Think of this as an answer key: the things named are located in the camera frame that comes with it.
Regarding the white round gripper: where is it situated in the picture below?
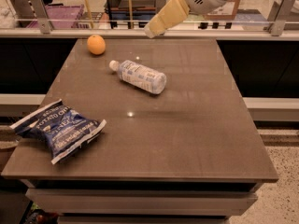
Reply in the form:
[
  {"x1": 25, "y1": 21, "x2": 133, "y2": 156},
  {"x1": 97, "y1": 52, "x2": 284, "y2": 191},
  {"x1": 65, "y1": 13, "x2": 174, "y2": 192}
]
[{"x1": 144, "y1": 0, "x2": 226, "y2": 38}]

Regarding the grey metal rail post middle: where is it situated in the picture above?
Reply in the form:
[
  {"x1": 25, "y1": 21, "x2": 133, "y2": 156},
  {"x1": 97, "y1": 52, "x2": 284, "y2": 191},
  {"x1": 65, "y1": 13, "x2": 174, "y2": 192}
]
[{"x1": 155, "y1": 0, "x2": 166, "y2": 12}]

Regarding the blue potato chips bag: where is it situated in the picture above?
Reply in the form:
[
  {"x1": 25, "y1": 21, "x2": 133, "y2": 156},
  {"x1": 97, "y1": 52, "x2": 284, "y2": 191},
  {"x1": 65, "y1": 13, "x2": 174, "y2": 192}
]
[{"x1": 10, "y1": 100, "x2": 107, "y2": 164}]

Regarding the brown cardboard box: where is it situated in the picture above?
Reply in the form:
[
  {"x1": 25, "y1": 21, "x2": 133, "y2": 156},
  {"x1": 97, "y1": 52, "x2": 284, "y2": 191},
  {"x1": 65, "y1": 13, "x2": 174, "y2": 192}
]
[{"x1": 204, "y1": 0, "x2": 240, "y2": 20}]

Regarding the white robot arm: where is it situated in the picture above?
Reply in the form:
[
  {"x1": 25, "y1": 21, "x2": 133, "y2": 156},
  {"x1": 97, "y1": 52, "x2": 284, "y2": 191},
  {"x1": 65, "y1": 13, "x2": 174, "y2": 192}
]
[{"x1": 144, "y1": 0, "x2": 228, "y2": 38}]

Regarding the clear plastic water bottle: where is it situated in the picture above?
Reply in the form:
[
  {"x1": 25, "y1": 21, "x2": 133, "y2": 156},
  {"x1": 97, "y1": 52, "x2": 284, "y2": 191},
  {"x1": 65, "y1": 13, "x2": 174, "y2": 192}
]
[{"x1": 109, "y1": 60, "x2": 167, "y2": 95}]

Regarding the grey metal rail post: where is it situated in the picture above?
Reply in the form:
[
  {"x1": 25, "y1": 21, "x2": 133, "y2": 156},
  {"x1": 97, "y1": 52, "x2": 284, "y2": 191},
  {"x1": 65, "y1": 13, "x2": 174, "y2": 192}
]
[
  {"x1": 269, "y1": 0, "x2": 296, "y2": 36},
  {"x1": 155, "y1": 0, "x2": 166, "y2": 12},
  {"x1": 30, "y1": 0, "x2": 52, "y2": 34}
]

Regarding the grey metal rail post right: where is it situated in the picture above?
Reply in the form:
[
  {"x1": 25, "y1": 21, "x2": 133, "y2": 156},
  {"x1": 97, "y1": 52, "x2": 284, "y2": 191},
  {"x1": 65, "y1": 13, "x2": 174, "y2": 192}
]
[{"x1": 269, "y1": 0, "x2": 296, "y2": 36}]

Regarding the grey metal rail post left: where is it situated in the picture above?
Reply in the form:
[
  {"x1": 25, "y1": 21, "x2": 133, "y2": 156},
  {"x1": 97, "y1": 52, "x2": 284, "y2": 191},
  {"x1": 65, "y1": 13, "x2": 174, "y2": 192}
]
[{"x1": 30, "y1": 0, "x2": 52, "y2": 34}]

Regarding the orange fruit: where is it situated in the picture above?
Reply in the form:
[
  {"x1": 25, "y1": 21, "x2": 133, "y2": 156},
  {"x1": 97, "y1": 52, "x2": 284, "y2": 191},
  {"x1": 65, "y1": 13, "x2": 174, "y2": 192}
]
[{"x1": 87, "y1": 35, "x2": 106, "y2": 55}]

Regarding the purple plastic crate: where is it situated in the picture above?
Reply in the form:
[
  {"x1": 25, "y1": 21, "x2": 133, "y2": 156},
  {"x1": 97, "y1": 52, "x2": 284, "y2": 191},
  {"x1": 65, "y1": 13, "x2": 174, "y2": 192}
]
[{"x1": 26, "y1": 4, "x2": 85, "y2": 30}]

